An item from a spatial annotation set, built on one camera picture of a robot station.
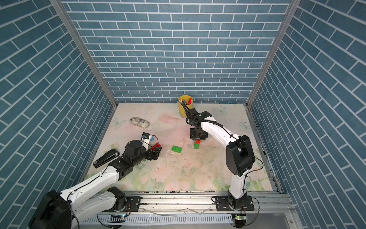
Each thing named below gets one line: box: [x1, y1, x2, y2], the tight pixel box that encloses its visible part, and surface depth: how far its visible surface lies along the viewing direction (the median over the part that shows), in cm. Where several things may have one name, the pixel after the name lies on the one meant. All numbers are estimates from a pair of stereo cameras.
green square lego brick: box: [193, 142, 200, 150], surface depth 98 cm
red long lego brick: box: [150, 142, 162, 152], surface depth 97 cm
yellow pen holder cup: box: [177, 94, 194, 119], surface depth 107 cm
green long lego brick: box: [171, 145, 183, 154], surface depth 96 cm
